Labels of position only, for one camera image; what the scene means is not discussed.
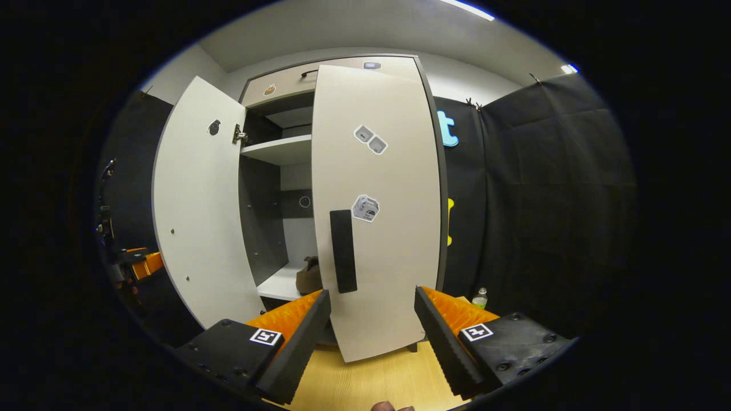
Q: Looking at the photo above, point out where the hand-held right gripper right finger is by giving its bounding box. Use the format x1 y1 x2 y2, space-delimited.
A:
414 285 575 400

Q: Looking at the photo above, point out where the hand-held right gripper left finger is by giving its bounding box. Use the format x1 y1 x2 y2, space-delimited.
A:
174 289 332 405

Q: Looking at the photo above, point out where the brown fuzzy shoe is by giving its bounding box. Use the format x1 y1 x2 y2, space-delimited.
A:
295 256 323 296

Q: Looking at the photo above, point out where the white cabinet door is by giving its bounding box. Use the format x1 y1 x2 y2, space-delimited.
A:
311 64 443 364
151 75 266 331

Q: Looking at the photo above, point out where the white shoe cabinet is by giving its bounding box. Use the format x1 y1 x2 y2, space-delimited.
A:
231 53 449 349

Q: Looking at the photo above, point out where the white cabinet shelf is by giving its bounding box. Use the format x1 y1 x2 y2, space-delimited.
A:
240 135 313 166

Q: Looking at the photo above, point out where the beige cabinet drawer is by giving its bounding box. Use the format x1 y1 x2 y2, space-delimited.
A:
240 55 420 109

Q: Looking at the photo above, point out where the black backdrop cloth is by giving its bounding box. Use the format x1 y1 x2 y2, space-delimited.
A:
94 90 203 346
434 73 637 343

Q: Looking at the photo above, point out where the ceiling light panel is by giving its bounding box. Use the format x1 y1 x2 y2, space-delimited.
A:
437 0 496 22

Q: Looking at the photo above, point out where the black door handle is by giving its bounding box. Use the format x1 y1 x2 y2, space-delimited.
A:
330 209 358 294

